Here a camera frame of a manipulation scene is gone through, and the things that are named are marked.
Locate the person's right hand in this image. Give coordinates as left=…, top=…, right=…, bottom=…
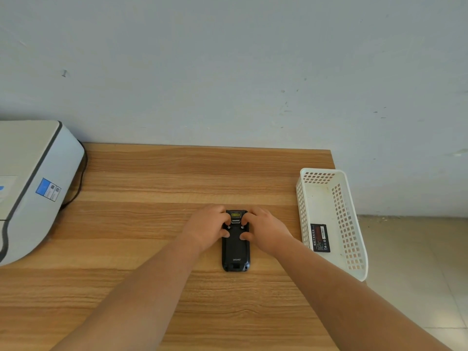
left=239, top=206, right=294, bottom=257

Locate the person's left hand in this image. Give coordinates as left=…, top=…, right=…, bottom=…
left=182, top=205, right=232, bottom=253

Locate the black handheld scanner device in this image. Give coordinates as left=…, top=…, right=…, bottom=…
left=222, top=210, right=251, bottom=273

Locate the person's right forearm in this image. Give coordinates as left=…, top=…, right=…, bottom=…
left=269, top=237, right=452, bottom=351

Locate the person's left forearm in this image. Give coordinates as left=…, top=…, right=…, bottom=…
left=51, top=234, right=205, bottom=351

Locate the black flat battery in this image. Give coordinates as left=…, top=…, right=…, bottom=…
left=310, top=224, right=331, bottom=253

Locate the white perforated plastic basket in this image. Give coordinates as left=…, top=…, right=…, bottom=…
left=295, top=168, right=369, bottom=282

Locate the white grey printer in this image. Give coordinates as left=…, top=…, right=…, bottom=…
left=0, top=120, right=85, bottom=267

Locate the black power cable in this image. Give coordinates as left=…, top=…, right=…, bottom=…
left=59, top=144, right=88, bottom=212

